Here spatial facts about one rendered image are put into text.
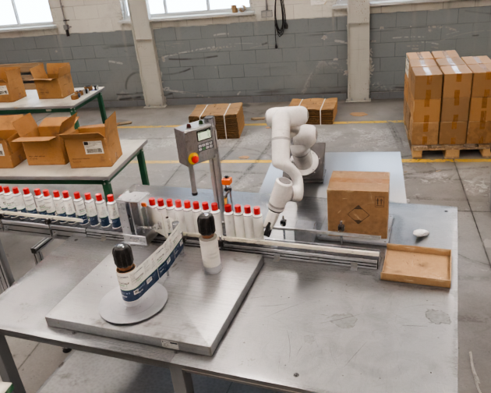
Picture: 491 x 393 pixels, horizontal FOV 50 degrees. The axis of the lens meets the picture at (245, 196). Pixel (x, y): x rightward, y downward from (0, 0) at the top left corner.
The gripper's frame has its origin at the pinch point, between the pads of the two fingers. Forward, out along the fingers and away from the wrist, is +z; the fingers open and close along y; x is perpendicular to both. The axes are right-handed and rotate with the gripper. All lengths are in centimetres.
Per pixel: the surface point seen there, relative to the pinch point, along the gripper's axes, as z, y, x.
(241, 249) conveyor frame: 12.6, 4.9, -9.8
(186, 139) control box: -33, 0, -52
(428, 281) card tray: -18, 13, 77
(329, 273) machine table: -0.9, 12.8, 35.7
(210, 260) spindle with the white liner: 4.6, 32.0, -17.6
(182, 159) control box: -20, -2, -53
